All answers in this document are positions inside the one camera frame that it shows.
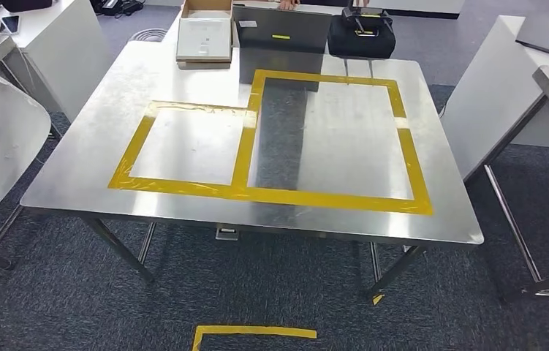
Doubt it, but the yellow floor tape square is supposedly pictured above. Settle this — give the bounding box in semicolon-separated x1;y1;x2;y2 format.
190;325;318;351

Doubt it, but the dark grey laptop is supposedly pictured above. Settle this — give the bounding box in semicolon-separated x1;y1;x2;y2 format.
231;4;334;55

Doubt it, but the white table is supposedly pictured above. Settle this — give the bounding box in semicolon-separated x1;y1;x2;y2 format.
0;0;114;124
440;14;549;183

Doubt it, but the white plastic car part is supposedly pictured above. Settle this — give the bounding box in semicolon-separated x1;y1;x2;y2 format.
0;64;53;222

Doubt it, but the black bag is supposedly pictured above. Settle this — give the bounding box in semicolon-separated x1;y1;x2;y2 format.
0;0;56;14

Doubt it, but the black carrying case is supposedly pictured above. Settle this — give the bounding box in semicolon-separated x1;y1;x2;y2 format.
327;5;398;61

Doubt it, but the large yellow tape frame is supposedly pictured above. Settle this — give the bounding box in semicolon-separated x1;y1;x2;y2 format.
229;68;435;217

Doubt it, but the stainless steel workbench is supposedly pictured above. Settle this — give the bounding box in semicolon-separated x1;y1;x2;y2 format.
18;39;485;306

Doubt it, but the smartphone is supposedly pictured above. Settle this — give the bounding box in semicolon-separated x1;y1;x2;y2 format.
0;15;21;36

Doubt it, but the small yellow tape frame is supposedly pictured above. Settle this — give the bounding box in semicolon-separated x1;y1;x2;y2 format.
107;100;259;191

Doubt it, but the open cardboard box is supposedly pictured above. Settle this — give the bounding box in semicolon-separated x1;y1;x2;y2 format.
175;0;235;71

